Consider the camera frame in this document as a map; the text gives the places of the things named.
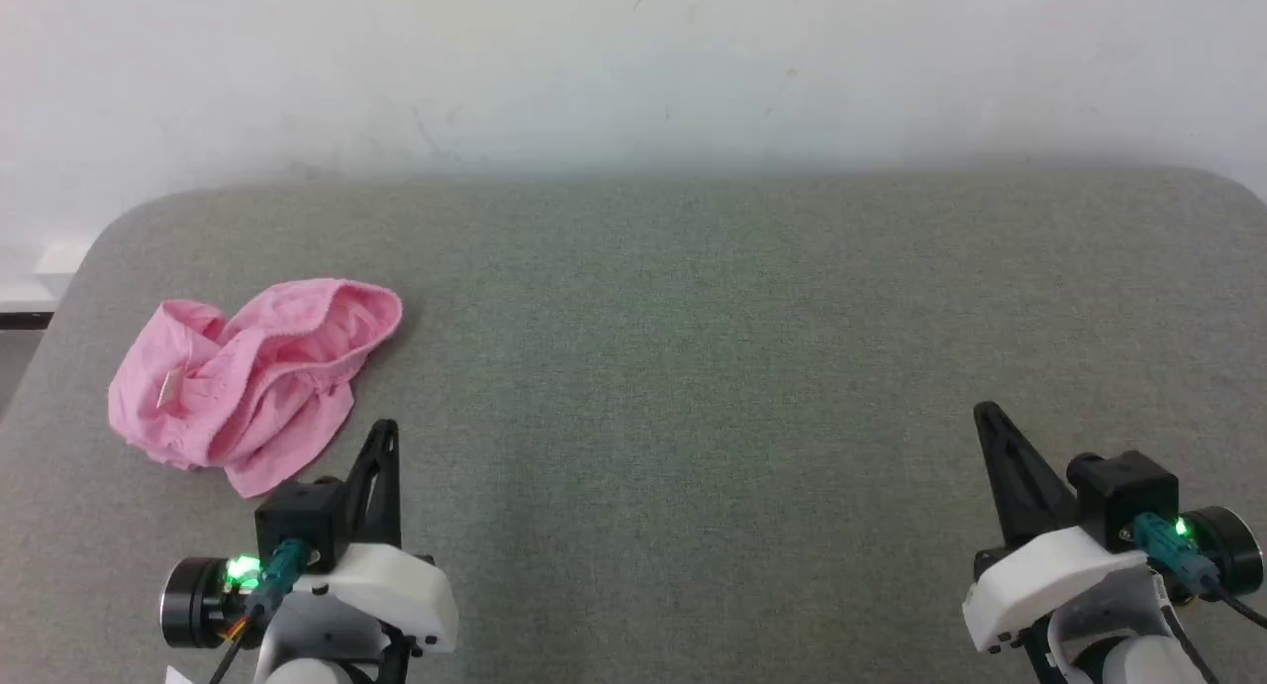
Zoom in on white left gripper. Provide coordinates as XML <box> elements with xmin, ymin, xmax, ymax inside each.
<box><xmin>160</xmin><ymin>419</ymin><xmax>460</xmax><ymax>684</ymax></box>

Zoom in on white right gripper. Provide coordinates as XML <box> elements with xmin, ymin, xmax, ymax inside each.
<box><xmin>962</xmin><ymin>401</ymin><xmax>1266</xmax><ymax>657</ymax></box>

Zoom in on pink cloth shorts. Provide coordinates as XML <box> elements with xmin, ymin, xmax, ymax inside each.
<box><xmin>107</xmin><ymin>277</ymin><xmax>405</xmax><ymax>500</ymax></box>

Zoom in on grey fabric sofa cushion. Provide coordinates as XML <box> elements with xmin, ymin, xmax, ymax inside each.
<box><xmin>0</xmin><ymin>166</ymin><xmax>1267</xmax><ymax>684</ymax></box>

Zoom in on white ledge beside sofa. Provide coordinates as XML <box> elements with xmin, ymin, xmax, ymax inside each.
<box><xmin>0</xmin><ymin>237</ymin><xmax>92</xmax><ymax>315</ymax></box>

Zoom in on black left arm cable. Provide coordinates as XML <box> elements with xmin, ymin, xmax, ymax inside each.
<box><xmin>208</xmin><ymin>537</ymin><xmax>310</xmax><ymax>684</ymax></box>

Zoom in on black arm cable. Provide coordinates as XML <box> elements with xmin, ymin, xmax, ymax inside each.
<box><xmin>208</xmin><ymin>537</ymin><xmax>310</xmax><ymax>684</ymax></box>
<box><xmin>1133</xmin><ymin>513</ymin><xmax>1267</xmax><ymax>684</ymax></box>

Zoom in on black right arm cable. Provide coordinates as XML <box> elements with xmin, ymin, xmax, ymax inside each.
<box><xmin>1133</xmin><ymin>513</ymin><xmax>1267</xmax><ymax>684</ymax></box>

